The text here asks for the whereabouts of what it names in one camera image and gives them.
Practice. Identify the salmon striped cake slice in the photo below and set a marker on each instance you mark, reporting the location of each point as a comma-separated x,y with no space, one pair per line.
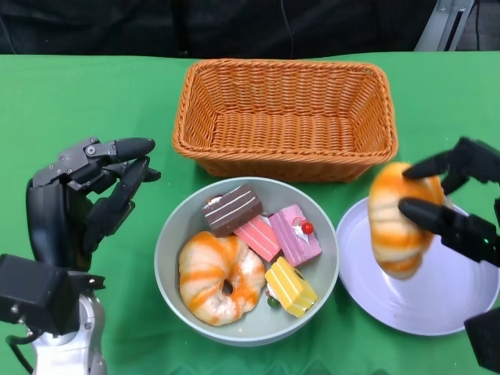
258,238

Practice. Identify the orange striped bread roll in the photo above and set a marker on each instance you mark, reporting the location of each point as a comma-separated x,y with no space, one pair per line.
394,242

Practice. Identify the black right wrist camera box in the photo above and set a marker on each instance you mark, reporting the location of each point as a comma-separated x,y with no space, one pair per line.
486,340

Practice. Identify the orange wicker basket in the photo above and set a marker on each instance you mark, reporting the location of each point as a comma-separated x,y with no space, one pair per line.
285,129

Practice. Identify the yellow cake slice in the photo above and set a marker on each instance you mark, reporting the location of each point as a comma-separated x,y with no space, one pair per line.
293,289

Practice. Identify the white round plate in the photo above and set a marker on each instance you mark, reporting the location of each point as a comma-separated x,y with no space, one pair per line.
422,308

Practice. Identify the green tablecloth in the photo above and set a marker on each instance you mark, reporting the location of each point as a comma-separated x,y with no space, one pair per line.
97,97

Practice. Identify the pink cake slice with cherry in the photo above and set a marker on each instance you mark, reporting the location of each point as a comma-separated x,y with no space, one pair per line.
295,242

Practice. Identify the grey metal frame stand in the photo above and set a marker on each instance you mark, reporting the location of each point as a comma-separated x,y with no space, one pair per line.
435,31

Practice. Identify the black backdrop cloth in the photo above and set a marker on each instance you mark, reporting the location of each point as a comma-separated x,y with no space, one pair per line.
156,27

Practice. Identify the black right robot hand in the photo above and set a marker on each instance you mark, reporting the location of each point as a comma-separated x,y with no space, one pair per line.
468,238

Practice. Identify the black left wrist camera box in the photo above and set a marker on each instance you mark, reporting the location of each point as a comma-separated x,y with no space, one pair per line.
35,293

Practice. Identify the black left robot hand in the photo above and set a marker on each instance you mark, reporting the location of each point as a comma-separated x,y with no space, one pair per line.
51,211

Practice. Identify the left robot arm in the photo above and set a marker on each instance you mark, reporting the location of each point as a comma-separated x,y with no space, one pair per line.
74,347

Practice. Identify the pale green bowl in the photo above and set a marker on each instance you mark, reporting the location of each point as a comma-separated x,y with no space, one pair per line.
183,211

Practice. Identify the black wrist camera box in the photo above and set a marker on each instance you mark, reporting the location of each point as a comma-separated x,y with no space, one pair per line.
35,293
486,340

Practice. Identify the brown chocolate cake slice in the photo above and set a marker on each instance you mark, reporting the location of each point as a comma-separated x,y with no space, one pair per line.
232,211

